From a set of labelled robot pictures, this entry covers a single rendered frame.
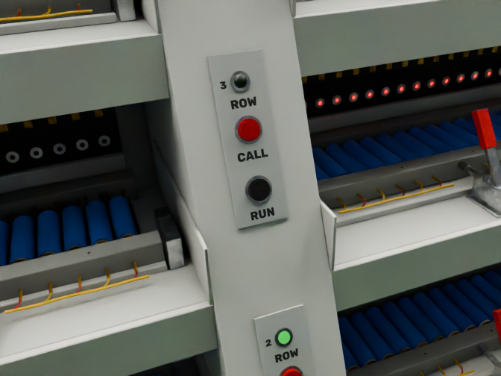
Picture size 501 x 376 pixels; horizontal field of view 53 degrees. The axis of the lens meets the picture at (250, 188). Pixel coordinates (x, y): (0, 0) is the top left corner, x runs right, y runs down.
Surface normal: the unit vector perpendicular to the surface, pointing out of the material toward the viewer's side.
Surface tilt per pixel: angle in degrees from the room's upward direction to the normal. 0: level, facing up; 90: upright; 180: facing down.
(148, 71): 112
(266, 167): 90
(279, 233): 90
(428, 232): 23
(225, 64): 90
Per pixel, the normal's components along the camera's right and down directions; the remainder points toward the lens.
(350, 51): 0.34, 0.46
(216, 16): 0.30, 0.10
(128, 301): -0.04, -0.86
